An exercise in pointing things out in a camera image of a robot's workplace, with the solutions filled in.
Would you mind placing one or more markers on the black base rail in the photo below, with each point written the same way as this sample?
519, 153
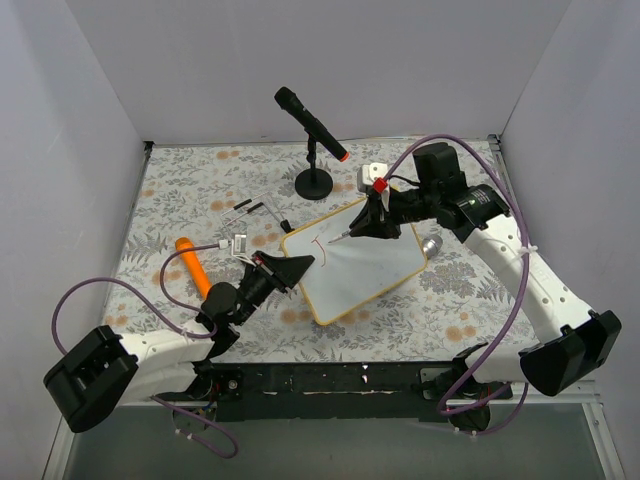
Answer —
320, 390

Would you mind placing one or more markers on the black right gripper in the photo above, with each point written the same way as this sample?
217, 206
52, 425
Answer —
385, 216

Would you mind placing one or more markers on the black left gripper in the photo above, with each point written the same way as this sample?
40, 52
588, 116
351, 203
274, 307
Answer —
273, 273

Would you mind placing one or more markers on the black round microphone stand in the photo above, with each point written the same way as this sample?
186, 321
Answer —
313, 183

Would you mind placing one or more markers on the silver microphone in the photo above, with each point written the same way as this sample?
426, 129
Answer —
432, 245

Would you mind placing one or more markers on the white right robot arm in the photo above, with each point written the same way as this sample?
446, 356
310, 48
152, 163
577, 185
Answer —
573, 339

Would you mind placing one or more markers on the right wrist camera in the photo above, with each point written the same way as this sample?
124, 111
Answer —
371, 180

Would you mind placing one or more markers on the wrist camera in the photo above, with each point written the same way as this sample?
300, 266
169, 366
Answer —
371, 180
236, 245

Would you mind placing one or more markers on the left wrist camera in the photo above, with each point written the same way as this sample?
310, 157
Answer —
236, 245

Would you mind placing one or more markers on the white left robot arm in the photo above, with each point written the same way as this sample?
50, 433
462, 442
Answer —
105, 370

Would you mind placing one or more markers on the red whiteboard marker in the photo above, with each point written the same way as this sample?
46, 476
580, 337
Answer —
340, 237

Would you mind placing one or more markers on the wire whiteboard easel stand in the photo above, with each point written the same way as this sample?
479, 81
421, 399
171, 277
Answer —
245, 210

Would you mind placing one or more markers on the yellow framed whiteboard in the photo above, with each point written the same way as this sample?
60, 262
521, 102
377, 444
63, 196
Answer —
351, 272

